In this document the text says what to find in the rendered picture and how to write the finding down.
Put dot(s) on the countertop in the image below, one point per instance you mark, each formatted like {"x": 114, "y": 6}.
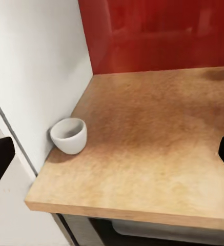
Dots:
{"x": 151, "y": 152}

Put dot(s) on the dishwasher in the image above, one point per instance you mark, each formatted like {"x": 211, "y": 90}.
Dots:
{"x": 99, "y": 231}

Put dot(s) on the coffee cup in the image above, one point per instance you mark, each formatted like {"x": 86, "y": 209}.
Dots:
{"x": 70, "y": 135}

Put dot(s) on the cabinet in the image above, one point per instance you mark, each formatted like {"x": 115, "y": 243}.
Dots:
{"x": 62, "y": 225}

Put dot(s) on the fridge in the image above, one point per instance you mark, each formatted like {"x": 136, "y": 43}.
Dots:
{"x": 45, "y": 69}

